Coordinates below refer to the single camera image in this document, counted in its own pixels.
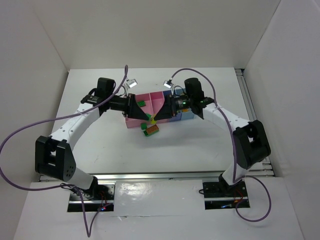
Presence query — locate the small dark green lego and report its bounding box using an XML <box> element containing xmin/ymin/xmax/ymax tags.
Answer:
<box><xmin>140</xmin><ymin>122</ymin><xmax>148</xmax><ymax>130</ymax></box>

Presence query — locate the long green lego brick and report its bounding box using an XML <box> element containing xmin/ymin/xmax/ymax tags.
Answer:
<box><xmin>137</xmin><ymin>101</ymin><xmax>147</xmax><ymax>108</ymax></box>

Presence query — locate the green square lego brick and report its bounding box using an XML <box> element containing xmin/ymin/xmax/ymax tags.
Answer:
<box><xmin>146</xmin><ymin>113</ymin><xmax>152</xmax><ymax>121</ymax></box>

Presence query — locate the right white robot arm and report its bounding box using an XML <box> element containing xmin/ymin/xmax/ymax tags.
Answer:
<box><xmin>154</xmin><ymin>77</ymin><xmax>271</xmax><ymax>192</ymax></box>

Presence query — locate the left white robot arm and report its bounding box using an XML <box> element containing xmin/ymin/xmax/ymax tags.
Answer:
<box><xmin>35</xmin><ymin>77</ymin><xmax>149</xmax><ymax>200</ymax></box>

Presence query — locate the large pink bin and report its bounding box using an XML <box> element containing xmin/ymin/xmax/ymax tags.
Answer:
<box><xmin>125</xmin><ymin>93</ymin><xmax>153</xmax><ymax>129</ymax></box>

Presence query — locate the light blue bin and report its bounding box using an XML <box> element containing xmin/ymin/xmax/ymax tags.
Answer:
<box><xmin>174</xmin><ymin>89</ymin><xmax>196</xmax><ymax>122</ymax></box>

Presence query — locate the dark blue bin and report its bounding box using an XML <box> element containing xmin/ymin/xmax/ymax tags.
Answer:
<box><xmin>162</xmin><ymin>90</ymin><xmax>174</xmax><ymax>97</ymax></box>

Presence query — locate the narrow pink bin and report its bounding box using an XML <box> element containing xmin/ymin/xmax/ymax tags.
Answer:
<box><xmin>150</xmin><ymin>91</ymin><xmax>165</xmax><ymax>117</ymax></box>

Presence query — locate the aluminium front rail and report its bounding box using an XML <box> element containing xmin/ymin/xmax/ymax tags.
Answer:
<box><xmin>94</xmin><ymin>171</ymin><xmax>222</xmax><ymax>181</ymax></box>

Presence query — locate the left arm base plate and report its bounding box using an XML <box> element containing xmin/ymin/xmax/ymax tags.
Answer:
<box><xmin>67</xmin><ymin>183</ymin><xmax>116</xmax><ymax>213</ymax></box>

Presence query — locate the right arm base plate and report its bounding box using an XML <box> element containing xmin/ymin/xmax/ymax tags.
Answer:
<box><xmin>198</xmin><ymin>181</ymin><xmax>250</xmax><ymax>210</ymax></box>

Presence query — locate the aluminium side rail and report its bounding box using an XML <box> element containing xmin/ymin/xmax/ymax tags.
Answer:
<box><xmin>234</xmin><ymin>67</ymin><xmax>276</xmax><ymax>178</ymax></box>

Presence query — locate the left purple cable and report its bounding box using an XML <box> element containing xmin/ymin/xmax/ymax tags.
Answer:
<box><xmin>0</xmin><ymin>64</ymin><xmax>130</xmax><ymax>238</ymax></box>

